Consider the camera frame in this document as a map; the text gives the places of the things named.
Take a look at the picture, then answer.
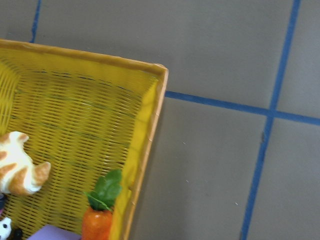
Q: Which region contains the yellow plastic basket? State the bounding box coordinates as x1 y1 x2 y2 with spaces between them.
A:
0 39 169 240

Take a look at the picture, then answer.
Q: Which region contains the orange toy carrot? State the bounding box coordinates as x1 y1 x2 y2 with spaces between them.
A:
81 169 122 240

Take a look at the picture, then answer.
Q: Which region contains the toy croissant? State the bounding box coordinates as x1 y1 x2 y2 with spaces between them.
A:
0 131 51 196

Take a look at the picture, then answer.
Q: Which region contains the purple foam block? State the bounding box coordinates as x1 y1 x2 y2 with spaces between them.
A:
27 225 81 240

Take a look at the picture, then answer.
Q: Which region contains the toy panda figure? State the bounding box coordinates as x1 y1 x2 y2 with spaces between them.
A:
0 217 23 240

